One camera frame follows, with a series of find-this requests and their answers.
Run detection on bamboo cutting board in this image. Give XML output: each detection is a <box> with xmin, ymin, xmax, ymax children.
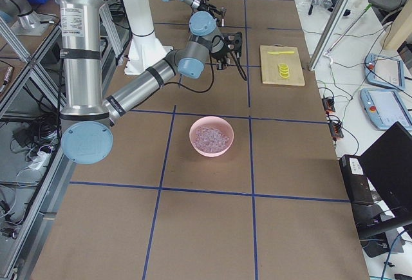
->
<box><xmin>259</xmin><ymin>45</ymin><xmax>305</xmax><ymax>86</ymax></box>

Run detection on orange black connector block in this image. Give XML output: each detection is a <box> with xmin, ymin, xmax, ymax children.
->
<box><xmin>322</xmin><ymin>97</ymin><xmax>335</xmax><ymax>115</ymax></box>

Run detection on blue teach pendant near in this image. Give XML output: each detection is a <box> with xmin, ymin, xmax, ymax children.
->
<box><xmin>360</xmin><ymin>88</ymin><xmax>411</xmax><ymax>131</ymax></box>

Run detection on green handled metal rod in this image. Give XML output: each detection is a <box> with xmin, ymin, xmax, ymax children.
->
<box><xmin>323</xmin><ymin>2</ymin><xmax>374</xmax><ymax>57</ymax></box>

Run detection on pink bowl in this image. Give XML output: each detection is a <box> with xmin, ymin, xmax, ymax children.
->
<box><xmin>189</xmin><ymin>116</ymin><xmax>234</xmax><ymax>157</ymax></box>

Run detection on black computer box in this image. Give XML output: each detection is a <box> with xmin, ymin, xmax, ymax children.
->
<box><xmin>339</xmin><ymin>154</ymin><xmax>374</xmax><ymax>206</ymax></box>

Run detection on black monitor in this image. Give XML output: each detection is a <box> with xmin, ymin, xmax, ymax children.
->
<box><xmin>358</xmin><ymin>122</ymin><xmax>411</xmax><ymax>239</ymax></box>

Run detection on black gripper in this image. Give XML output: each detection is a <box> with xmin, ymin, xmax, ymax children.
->
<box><xmin>198</xmin><ymin>0</ymin><xmax>222</xmax><ymax>18</ymax></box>
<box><xmin>212</xmin><ymin>32</ymin><xmax>243</xmax><ymax>63</ymax></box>

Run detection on steel double jigger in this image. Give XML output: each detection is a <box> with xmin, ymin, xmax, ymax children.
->
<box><xmin>219</xmin><ymin>7</ymin><xmax>227</xmax><ymax>27</ymax></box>

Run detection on blue teach pendant far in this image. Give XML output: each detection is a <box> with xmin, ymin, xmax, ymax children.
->
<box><xmin>364</xmin><ymin>53</ymin><xmax>405</xmax><ymax>90</ymax></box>

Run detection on aluminium frame post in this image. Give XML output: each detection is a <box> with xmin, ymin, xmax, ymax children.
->
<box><xmin>308</xmin><ymin>0</ymin><xmax>350</xmax><ymax>71</ymax></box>

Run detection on clear plastic bag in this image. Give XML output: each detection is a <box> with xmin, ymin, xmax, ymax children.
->
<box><xmin>308</xmin><ymin>0</ymin><xmax>337</xmax><ymax>15</ymax></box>

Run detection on pile of ice cubes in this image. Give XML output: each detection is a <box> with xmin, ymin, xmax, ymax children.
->
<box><xmin>194</xmin><ymin>126</ymin><xmax>230</xmax><ymax>153</ymax></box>

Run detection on wooden post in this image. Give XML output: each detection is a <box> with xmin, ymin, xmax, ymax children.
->
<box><xmin>382</xmin><ymin>0</ymin><xmax>412</xmax><ymax>50</ymax></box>

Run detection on blue teach pendant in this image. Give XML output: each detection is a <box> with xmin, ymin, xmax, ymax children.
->
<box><xmin>364</xmin><ymin>53</ymin><xmax>405</xmax><ymax>90</ymax></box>
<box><xmin>360</xmin><ymin>88</ymin><xmax>411</xmax><ymax>131</ymax></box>

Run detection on yellow plastic knife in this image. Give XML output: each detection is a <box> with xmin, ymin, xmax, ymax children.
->
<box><xmin>267</xmin><ymin>50</ymin><xmax>295</xmax><ymax>55</ymax></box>

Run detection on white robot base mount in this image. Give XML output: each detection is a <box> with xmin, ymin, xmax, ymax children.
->
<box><xmin>123</xmin><ymin>0</ymin><xmax>168</xmax><ymax>75</ymax></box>

